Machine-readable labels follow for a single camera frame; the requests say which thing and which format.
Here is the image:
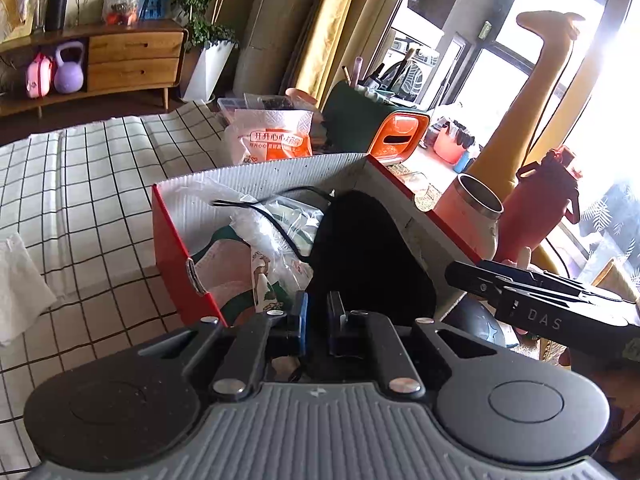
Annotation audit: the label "black speaker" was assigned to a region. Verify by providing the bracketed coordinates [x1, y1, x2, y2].
[44, 0, 69, 32]

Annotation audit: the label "yellow giraffe figure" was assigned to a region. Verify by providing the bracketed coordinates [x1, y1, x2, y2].
[472, 9, 587, 198]

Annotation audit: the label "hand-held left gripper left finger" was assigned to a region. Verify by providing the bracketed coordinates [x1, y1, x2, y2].
[137, 291, 309, 402]

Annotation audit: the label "white paper tissue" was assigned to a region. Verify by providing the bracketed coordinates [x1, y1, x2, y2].
[0, 231, 57, 347]

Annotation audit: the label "wooden sideboard cabinet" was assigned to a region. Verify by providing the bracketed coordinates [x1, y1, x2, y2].
[0, 17, 190, 120]

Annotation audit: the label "black cloth pouch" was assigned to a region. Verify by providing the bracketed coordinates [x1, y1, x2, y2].
[304, 189, 440, 323]

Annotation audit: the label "purple kettlebell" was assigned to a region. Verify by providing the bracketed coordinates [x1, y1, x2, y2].
[53, 41, 86, 94]

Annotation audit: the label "green potted tree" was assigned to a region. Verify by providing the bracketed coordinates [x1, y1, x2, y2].
[169, 0, 238, 52]

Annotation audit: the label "clear bag of toys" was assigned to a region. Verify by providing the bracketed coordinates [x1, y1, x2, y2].
[102, 0, 141, 27]

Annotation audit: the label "yellow curtain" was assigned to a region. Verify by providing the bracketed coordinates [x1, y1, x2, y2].
[294, 0, 365, 107]

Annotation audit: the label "blue plastic stools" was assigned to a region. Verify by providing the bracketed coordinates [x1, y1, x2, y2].
[137, 0, 170, 22]

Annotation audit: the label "dark round ball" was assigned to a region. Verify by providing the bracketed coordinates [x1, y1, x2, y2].
[444, 299, 519, 350]

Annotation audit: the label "pink printed plastic bag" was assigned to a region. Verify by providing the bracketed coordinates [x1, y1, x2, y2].
[191, 224, 257, 322]

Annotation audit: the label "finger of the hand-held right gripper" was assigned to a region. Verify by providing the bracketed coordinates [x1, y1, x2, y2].
[444, 261, 508, 307]
[476, 258, 623, 303]

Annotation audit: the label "red cardboard box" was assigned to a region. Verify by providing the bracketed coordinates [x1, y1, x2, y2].
[151, 151, 483, 332]

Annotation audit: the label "black cord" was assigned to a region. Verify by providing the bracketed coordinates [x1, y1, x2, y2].
[211, 186, 337, 262]

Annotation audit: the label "clear plastic bag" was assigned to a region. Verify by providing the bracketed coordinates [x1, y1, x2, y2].
[229, 194, 327, 281]

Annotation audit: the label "white planter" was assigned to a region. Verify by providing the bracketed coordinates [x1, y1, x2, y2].
[181, 41, 237, 104]

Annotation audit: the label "clear plastic container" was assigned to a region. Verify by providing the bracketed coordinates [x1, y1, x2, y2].
[216, 93, 297, 127]

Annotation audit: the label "orange white container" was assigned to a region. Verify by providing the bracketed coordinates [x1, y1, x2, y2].
[366, 111, 432, 164]

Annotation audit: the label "white checked tablecloth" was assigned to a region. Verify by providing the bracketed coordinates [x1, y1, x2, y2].
[0, 100, 233, 467]

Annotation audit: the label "dark green organizer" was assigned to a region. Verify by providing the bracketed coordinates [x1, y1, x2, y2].
[321, 81, 403, 154]

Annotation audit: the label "woven coaster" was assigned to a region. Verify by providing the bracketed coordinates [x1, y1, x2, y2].
[414, 184, 445, 212]

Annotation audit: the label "red water bottle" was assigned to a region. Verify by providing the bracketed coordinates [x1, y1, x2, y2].
[499, 146, 584, 263]

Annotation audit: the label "pink steel tumbler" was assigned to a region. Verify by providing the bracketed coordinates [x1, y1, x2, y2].
[433, 173, 505, 258]

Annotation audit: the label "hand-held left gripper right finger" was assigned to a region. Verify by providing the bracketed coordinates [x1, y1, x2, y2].
[326, 290, 502, 397]

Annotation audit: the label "pink basket with utensils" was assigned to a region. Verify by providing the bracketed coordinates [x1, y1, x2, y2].
[433, 124, 474, 164]

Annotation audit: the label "orange white snack bag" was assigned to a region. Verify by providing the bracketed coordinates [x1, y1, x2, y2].
[223, 108, 314, 166]

